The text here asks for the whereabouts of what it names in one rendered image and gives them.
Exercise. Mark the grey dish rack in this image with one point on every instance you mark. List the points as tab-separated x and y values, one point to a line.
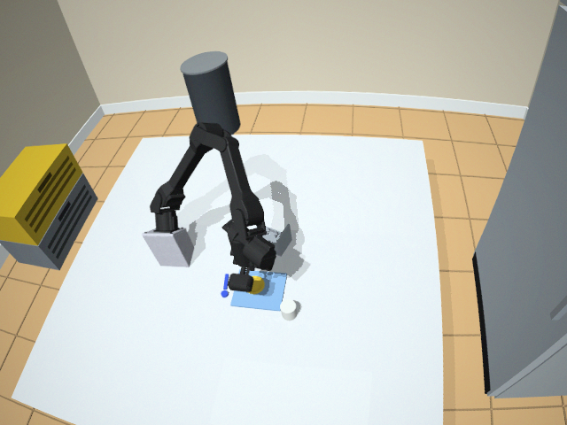
280	240

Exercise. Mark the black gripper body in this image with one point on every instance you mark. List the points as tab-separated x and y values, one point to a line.
243	281

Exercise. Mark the light blue flat mat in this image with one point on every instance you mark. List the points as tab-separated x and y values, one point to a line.
269	299

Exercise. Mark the gold round plate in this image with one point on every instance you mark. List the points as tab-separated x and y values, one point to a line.
258	285

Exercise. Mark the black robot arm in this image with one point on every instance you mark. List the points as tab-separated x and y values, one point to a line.
245	207

